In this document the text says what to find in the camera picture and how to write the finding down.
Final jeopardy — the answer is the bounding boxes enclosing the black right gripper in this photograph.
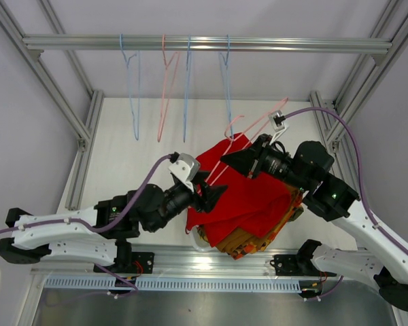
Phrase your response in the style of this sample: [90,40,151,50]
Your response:
[220,134,310,192]

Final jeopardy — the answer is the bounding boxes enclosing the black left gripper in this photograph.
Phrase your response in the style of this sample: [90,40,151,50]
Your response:
[147,170,227,234]

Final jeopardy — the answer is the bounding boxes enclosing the red trousers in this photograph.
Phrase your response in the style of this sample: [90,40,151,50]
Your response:
[186,133,292,247]

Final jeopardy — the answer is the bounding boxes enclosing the white plastic basket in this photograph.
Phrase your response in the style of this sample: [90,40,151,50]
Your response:
[189,228,212,252]

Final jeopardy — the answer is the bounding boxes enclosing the orange brown camouflage trousers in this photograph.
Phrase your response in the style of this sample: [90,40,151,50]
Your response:
[197,203,305,261]

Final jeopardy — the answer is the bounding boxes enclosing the pink hanger of yellow camouflage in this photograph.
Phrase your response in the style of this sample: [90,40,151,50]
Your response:
[156,35,181,143]

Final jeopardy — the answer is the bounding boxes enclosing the blue hanger of brown trousers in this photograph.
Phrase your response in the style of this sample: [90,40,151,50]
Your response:
[218,35,233,124]

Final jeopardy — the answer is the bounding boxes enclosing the blue hanger of orange camouflage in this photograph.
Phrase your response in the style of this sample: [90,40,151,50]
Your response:
[183,35,192,143]

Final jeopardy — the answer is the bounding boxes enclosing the blue hanger of yellow trousers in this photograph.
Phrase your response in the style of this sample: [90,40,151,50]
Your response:
[119,33,141,141]

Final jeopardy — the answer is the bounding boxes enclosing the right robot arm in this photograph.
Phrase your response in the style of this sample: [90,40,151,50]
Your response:
[221,134,408,312]

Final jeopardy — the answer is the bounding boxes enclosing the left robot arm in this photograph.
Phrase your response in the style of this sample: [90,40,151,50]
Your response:
[0,181,228,274]

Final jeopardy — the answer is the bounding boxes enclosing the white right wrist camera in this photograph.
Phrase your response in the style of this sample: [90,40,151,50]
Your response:
[268,110,288,145]

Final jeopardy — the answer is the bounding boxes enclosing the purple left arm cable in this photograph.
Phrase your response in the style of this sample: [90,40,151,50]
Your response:
[0,153,180,300]

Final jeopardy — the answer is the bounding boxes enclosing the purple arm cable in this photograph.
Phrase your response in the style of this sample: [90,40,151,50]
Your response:
[275,107,408,302]
[0,153,180,300]

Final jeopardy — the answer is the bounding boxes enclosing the aluminium frame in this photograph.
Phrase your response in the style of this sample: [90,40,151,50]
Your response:
[0,0,408,293]

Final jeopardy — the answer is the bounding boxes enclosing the slotted cable duct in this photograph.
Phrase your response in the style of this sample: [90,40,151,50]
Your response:
[44,276,301,293]

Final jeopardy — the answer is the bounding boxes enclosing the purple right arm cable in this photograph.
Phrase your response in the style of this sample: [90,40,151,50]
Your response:
[275,107,408,302]

